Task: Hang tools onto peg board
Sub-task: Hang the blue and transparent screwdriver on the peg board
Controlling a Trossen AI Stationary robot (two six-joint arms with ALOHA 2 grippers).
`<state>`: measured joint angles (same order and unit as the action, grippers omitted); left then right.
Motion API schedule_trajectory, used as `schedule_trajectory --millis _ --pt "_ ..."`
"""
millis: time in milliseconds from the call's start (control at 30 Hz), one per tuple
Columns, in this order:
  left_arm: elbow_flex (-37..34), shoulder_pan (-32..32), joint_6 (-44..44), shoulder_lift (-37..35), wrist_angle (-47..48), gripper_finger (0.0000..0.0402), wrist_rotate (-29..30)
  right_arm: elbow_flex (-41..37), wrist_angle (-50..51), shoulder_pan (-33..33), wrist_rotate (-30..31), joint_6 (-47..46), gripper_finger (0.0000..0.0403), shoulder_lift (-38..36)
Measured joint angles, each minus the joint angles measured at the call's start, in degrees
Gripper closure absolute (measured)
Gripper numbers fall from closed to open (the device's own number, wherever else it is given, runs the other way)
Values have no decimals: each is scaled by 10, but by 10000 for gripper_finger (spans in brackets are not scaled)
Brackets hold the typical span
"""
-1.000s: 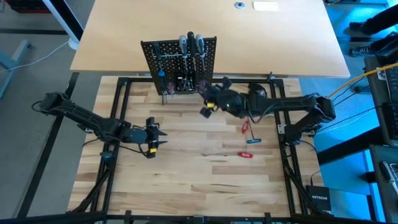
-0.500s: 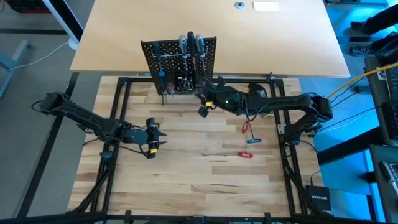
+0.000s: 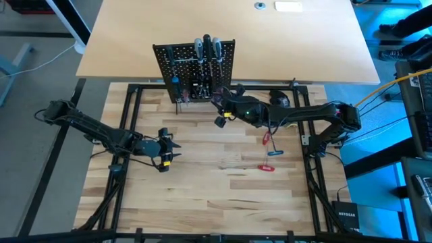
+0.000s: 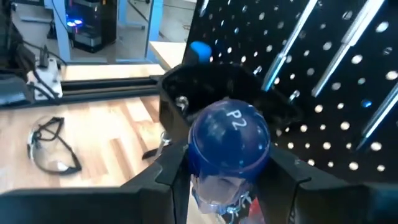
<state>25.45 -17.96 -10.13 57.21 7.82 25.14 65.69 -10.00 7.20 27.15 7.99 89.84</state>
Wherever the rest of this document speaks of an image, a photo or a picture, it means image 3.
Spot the black-handled socket driver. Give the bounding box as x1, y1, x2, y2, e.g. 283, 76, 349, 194
167, 47, 176, 78

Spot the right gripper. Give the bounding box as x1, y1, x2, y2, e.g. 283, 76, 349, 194
211, 84, 246, 128

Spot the black pegboard bin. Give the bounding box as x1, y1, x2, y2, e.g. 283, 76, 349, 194
189, 76, 214, 102

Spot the large blue-striped clear screwdriver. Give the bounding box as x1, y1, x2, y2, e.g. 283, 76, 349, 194
171, 76, 180, 114

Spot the yellow cable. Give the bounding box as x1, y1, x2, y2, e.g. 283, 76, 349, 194
354, 67, 432, 109

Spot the small black box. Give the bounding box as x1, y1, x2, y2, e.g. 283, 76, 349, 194
107, 163, 126, 177

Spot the wire tool holder rack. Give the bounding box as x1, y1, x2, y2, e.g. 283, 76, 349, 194
165, 57, 225, 65

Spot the dark red box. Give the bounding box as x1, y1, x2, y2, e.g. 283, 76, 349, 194
5, 0, 55, 15

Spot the white floor cable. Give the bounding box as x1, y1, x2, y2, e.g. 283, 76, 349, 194
0, 43, 77, 80

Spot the tan wooden desk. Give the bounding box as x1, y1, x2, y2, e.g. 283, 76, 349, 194
76, 0, 381, 85

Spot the person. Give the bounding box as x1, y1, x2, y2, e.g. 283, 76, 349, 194
377, 3, 432, 63

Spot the black work glove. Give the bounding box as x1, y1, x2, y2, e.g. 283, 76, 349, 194
268, 88, 300, 130

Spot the blue T-handle hex key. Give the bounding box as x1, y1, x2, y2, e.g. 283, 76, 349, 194
267, 130, 285, 157

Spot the black perforated pegboard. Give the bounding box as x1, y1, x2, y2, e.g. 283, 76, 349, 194
152, 39, 236, 115

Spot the black workstation desk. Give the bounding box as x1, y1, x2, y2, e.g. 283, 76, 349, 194
394, 53, 432, 159
400, 157, 432, 243

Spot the grey furniture leg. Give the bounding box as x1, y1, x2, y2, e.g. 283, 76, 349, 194
0, 42, 34, 107

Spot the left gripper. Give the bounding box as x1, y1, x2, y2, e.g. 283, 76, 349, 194
153, 127, 182, 173

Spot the black cable with plug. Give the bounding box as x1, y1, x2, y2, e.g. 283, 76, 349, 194
357, 84, 399, 117

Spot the black Netgear switch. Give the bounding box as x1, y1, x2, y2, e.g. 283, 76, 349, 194
331, 200, 360, 231

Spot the grey-handled screwdriver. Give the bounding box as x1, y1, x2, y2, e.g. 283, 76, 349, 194
194, 37, 205, 75
211, 36, 224, 78

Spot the large black-handled screwdriver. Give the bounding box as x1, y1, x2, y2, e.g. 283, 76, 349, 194
202, 33, 213, 78

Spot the white rectangular pad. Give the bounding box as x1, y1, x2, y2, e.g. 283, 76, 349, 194
273, 1, 305, 13

